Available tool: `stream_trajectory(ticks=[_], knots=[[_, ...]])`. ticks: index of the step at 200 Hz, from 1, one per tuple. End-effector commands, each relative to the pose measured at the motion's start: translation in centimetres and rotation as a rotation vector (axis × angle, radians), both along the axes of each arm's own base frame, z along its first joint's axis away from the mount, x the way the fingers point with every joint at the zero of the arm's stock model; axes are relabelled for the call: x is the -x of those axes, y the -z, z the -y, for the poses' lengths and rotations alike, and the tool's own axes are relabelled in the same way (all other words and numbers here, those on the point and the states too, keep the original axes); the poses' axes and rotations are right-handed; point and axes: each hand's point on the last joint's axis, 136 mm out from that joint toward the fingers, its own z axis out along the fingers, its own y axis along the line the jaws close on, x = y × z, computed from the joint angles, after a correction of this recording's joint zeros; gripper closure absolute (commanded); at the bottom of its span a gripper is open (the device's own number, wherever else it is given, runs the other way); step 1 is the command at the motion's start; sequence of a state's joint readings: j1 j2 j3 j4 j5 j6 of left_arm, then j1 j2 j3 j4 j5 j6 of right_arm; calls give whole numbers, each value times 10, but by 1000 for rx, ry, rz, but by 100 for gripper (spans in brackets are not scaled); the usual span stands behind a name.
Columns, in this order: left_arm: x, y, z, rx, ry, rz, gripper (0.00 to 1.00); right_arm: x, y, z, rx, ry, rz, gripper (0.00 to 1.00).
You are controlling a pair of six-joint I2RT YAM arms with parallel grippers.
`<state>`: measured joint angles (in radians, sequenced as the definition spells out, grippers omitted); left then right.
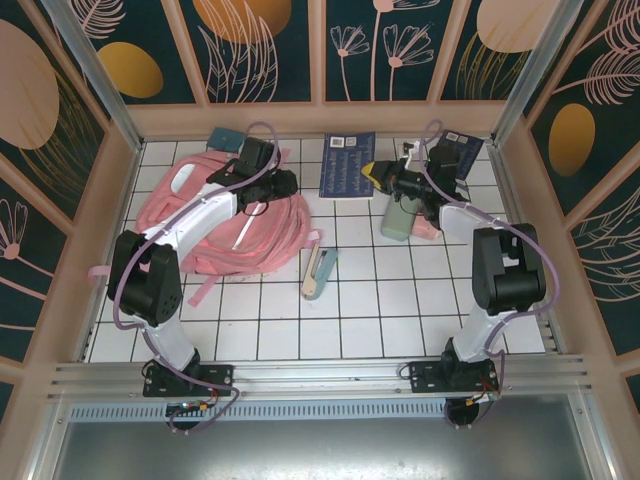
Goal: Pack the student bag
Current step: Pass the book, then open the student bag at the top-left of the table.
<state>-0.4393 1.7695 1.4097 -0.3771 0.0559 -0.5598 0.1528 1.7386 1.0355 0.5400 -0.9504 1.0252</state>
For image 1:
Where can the dark blue printed book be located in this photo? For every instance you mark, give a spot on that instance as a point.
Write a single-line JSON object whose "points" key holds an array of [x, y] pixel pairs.
{"points": [[345, 170], [467, 152]]}

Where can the pale green bottle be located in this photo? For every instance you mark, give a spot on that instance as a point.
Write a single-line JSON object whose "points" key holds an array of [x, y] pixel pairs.
{"points": [[397, 225]]}

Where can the pink student backpack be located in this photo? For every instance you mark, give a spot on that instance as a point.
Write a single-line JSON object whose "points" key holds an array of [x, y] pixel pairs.
{"points": [[270, 235]]}

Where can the small teal notebook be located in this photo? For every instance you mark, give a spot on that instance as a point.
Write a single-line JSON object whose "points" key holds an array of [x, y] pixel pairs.
{"points": [[222, 139]]}

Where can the teal beige stapler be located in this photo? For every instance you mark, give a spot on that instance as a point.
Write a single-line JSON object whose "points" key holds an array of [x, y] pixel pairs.
{"points": [[320, 275]]}

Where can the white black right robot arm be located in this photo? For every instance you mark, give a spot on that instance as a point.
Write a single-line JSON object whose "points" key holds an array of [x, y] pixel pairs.
{"points": [[505, 270]]}

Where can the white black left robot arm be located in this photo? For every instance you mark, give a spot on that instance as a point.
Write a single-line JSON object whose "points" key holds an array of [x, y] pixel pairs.
{"points": [[200, 220]]}

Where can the grey metal sheet panel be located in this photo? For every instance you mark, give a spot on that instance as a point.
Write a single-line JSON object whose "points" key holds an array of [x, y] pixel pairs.
{"points": [[325, 450]]}

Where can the aluminium side rail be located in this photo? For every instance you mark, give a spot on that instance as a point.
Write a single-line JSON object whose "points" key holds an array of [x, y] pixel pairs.
{"points": [[525, 250]]}

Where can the aluminium frame post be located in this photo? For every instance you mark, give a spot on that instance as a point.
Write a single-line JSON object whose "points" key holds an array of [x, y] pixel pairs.
{"points": [[95, 75], [540, 65]]}

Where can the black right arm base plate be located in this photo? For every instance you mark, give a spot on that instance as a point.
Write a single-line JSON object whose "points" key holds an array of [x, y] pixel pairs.
{"points": [[425, 377]]}

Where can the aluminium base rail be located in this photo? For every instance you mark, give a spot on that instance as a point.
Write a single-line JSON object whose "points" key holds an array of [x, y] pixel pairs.
{"points": [[325, 375]]}

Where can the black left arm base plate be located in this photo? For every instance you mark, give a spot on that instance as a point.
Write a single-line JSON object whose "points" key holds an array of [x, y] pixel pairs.
{"points": [[220, 380]]}

